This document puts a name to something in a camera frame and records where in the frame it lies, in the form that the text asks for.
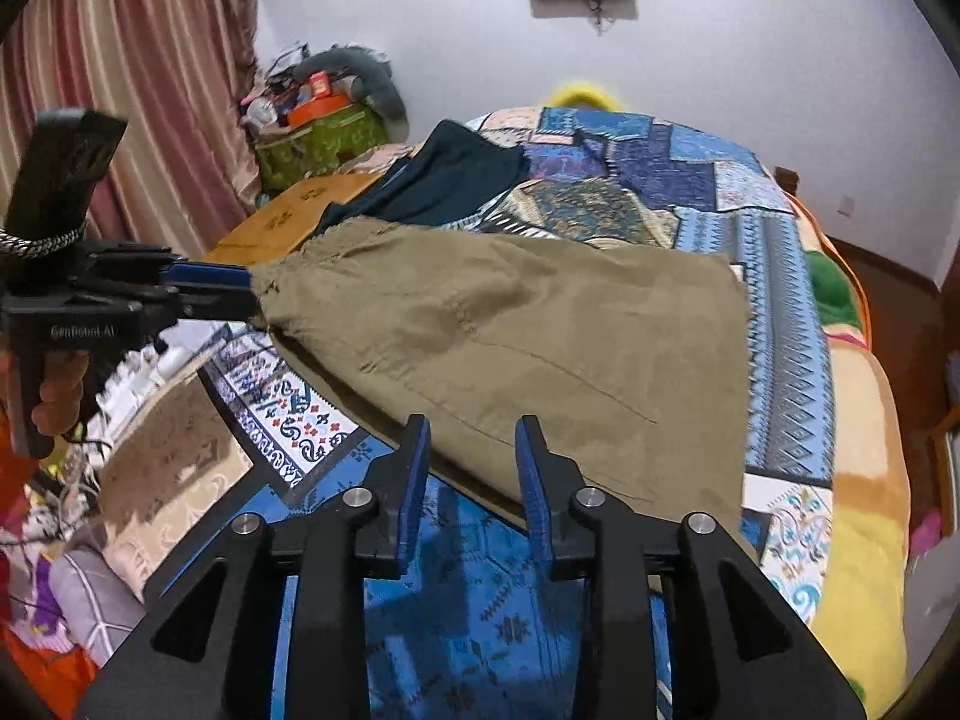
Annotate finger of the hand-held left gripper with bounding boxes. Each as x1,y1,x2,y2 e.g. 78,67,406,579
176,289,265,328
157,255,257,293

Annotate green patterned storage box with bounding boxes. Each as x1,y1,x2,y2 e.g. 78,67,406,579
252,101,388,194

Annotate grey cushion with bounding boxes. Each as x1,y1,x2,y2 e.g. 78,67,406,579
43,546,145,665

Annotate khaki pants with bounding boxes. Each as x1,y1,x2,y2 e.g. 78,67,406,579
247,214,760,565

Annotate beige patterned rug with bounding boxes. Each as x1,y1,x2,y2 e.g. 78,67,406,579
96,366,257,602

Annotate yellow plush object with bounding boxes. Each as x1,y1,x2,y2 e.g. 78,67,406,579
550,78,622,110

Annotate dark teal garment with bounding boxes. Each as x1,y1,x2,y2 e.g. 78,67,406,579
318,118,530,238

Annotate braided black-white cord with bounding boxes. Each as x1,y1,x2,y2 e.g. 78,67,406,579
0,228,85,265

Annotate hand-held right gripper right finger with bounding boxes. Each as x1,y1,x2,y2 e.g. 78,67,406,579
514,414,869,720

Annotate yellow fleece blanket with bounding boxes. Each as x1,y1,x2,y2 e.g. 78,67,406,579
739,195,914,700

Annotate blue patchwork bedspread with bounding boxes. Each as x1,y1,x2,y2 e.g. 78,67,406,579
196,103,839,720

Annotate white power strip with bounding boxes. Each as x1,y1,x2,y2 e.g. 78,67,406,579
97,343,190,422

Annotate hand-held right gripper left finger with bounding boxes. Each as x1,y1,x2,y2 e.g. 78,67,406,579
75,414,432,720

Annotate person's left hand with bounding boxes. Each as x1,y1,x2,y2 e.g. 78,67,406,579
33,349,94,440

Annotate pink striped curtain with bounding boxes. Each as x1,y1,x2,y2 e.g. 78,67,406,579
0,0,265,260

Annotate orange box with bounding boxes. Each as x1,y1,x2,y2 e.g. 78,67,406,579
288,93,350,130

